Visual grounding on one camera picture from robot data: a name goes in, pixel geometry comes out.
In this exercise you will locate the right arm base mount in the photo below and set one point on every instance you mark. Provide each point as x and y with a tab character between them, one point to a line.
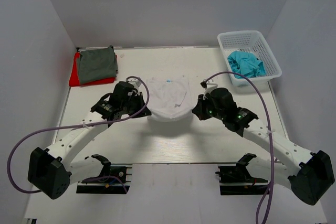
236	180

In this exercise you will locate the folded grey t shirt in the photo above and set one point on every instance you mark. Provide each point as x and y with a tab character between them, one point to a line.
97	64

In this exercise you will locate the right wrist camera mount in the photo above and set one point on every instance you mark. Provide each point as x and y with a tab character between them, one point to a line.
208	85

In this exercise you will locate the blue t shirt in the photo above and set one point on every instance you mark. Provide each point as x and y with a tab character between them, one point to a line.
246	64

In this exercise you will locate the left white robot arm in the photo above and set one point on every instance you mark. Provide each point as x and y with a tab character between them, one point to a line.
53	169

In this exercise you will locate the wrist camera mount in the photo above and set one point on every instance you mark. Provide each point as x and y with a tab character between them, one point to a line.
208	85
135	81

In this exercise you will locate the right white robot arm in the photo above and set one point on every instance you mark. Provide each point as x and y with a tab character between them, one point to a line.
307	174

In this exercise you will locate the white plastic basket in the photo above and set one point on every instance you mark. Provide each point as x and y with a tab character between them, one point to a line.
250	41

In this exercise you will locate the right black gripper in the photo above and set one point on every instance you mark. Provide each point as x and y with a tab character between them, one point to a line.
199	109

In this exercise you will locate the white t shirt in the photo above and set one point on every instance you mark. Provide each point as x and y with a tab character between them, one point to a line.
170	99

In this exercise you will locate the folded red t shirt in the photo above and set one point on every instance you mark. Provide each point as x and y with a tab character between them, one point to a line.
74	80

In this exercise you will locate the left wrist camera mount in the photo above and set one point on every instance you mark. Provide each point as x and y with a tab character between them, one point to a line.
135	81

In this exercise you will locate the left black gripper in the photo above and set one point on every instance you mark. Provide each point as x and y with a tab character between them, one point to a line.
139	98

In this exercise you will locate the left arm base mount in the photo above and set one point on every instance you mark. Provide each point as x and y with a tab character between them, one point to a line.
113	179

